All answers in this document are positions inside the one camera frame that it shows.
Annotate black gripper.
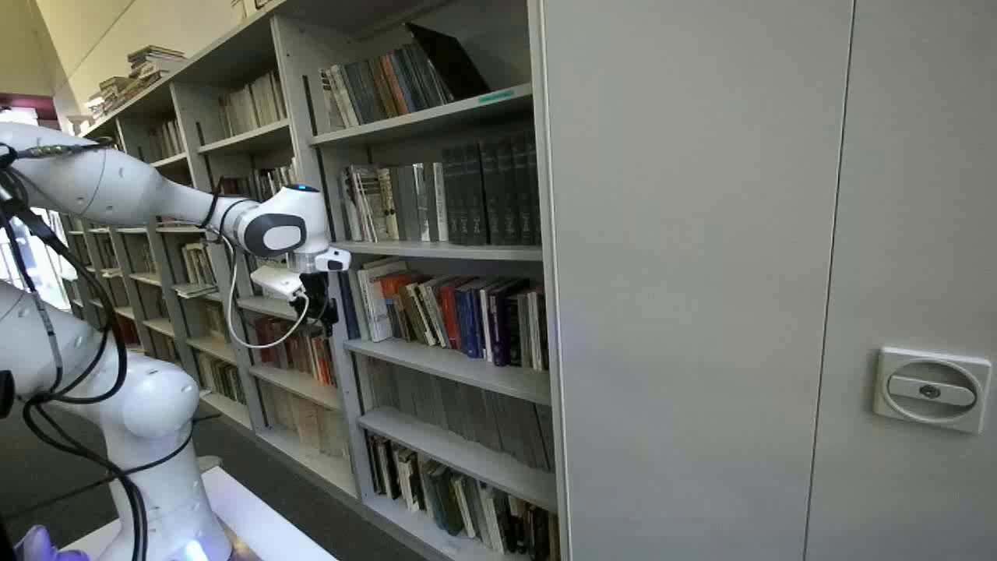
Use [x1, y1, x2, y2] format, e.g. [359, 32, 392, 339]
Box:
[296, 265, 341, 335]

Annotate orange red book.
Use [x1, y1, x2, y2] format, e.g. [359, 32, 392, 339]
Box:
[376, 271, 417, 339]

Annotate thin white book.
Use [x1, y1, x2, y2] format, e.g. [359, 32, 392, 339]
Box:
[355, 165, 372, 242]

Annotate grey cloth book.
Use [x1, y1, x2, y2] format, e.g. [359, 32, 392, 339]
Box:
[406, 163, 419, 246]
[424, 157, 439, 246]
[392, 163, 411, 246]

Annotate beige book row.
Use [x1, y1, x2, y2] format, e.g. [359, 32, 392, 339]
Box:
[254, 381, 355, 463]

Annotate glossy grey book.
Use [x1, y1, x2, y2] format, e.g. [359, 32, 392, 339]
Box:
[413, 157, 432, 246]

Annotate white patterned Cambridge book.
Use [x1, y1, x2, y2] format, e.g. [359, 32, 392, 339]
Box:
[429, 154, 447, 246]

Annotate blue book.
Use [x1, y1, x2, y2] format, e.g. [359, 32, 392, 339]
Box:
[456, 281, 488, 360]

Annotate dark book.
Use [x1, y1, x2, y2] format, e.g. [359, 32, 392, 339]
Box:
[479, 281, 527, 366]

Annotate white book row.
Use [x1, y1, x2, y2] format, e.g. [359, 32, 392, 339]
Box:
[192, 69, 292, 146]

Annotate white book pair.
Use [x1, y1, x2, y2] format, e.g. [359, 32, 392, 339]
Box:
[514, 286, 549, 375]

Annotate black leaning book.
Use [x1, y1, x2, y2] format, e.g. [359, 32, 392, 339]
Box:
[400, 17, 492, 102]

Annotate red and green books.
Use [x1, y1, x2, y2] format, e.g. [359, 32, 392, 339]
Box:
[245, 312, 340, 389]

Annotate leaning brown books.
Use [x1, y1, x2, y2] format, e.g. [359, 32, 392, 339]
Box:
[400, 278, 444, 350]

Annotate grey metal bookshelf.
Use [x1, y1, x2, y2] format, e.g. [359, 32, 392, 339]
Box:
[58, 106, 126, 335]
[109, 88, 199, 416]
[168, 11, 360, 502]
[272, 0, 569, 561]

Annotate dark bound numbered volume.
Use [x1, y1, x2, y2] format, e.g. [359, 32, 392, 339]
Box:
[485, 129, 503, 248]
[523, 120, 544, 248]
[452, 138, 471, 248]
[461, 134, 479, 248]
[499, 127, 518, 248]
[472, 129, 492, 248]
[511, 123, 529, 248]
[439, 138, 458, 248]

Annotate grey bound volumes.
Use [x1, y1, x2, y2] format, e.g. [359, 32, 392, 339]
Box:
[360, 357, 556, 473]

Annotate mixed coloured paperbacks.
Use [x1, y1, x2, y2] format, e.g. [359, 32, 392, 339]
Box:
[310, 44, 461, 134]

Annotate mixed dark and white books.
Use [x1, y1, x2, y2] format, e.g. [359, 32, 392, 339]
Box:
[360, 433, 561, 561]

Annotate stack of papers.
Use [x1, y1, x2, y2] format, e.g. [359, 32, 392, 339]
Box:
[79, 40, 192, 120]

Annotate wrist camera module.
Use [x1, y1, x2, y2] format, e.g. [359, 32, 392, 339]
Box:
[310, 246, 355, 273]

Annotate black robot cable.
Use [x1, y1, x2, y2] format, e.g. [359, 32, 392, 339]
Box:
[0, 142, 314, 561]

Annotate white cabinet lock handle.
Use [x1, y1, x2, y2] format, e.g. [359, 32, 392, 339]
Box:
[870, 343, 994, 436]

